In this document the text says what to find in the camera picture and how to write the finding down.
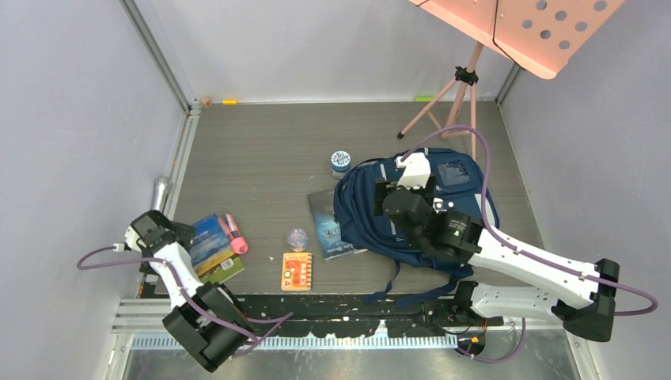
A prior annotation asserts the landscape cover book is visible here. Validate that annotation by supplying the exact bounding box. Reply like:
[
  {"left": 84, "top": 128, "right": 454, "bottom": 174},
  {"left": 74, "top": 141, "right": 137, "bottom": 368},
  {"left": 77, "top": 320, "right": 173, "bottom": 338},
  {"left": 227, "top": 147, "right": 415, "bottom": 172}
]
[{"left": 189, "top": 214, "right": 245, "bottom": 283}]

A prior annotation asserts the navy blue backpack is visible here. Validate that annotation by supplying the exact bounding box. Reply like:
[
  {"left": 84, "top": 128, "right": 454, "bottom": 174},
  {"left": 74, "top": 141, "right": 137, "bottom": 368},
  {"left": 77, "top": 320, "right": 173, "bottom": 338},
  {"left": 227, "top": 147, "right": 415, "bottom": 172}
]
[{"left": 333, "top": 148, "right": 484, "bottom": 308}]

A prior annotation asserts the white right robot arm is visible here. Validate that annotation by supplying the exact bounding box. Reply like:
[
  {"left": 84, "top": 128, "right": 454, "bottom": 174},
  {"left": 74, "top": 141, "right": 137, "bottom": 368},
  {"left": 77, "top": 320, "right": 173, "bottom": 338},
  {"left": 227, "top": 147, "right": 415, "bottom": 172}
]
[{"left": 374, "top": 180, "right": 620, "bottom": 342}]

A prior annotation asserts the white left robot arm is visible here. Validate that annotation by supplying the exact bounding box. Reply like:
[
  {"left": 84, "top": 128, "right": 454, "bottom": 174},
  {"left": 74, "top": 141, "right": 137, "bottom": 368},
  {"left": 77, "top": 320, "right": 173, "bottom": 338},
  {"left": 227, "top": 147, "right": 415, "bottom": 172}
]
[{"left": 124, "top": 210, "right": 256, "bottom": 372}]

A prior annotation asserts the silver metal cylinder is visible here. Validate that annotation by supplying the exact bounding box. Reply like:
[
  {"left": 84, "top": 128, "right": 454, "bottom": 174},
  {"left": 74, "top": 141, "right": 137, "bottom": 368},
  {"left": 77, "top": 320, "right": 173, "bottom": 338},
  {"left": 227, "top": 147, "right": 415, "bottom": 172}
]
[{"left": 151, "top": 176, "right": 172, "bottom": 212}]

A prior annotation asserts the pink highlighter marker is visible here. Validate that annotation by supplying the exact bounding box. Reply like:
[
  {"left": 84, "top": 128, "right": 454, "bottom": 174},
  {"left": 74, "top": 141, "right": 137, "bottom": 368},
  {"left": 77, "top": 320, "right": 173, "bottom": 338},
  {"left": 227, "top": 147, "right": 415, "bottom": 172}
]
[{"left": 219, "top": 214, "right": 248, "bottom": 255}]

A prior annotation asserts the blue white round jar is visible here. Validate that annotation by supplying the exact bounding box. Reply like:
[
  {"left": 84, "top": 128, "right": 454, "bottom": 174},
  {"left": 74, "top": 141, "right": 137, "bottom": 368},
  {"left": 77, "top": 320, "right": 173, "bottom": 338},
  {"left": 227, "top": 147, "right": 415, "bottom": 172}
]
[{"left": 331, "top": 150, "right": 351, "bottom": 180}]

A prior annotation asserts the blue Wuthering Heights book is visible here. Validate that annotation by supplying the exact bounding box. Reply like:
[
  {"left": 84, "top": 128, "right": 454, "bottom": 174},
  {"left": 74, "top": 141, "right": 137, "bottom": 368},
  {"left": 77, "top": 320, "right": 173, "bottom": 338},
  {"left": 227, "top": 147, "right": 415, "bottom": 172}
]
[{"left": 307, "top": 189, "right": 366, "bottom": 261}]

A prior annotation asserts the orange spiral notepad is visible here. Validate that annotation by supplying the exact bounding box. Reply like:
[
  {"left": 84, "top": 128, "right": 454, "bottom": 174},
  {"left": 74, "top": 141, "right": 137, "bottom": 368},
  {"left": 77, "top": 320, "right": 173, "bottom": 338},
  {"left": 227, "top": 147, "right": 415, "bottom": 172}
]
[{"left": 280, "top": 252, "right": 313, "bottom": 292}]

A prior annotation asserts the small wooden block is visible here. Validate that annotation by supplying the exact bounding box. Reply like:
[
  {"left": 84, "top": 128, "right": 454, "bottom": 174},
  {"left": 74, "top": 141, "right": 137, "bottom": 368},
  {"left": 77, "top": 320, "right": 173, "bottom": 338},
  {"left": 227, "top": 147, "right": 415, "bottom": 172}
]
[{"left": 200, "top": 97, "right": 213, "bottom": 108}]

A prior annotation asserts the pink music stand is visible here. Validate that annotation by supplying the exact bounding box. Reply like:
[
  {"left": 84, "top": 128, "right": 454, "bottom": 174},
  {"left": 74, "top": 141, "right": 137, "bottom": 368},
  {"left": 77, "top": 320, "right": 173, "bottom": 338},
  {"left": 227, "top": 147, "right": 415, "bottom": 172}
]
[{"left": 396, "top": 0, "right": 624, "bottom": 139}]

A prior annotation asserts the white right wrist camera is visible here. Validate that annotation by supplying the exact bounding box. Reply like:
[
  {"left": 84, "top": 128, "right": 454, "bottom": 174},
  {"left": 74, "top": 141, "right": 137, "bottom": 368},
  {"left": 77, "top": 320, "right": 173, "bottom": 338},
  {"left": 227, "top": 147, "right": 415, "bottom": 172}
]
[{"left": 395, "top": 153, "right": 431, "bottom": 190}]

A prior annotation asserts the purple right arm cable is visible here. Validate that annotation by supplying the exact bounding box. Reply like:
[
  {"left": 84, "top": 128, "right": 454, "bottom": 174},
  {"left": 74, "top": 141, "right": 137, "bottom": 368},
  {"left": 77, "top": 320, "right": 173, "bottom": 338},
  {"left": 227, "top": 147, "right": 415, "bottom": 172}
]
[{"left": 400, "top": 124, "right": 659, "bottom": 364}]

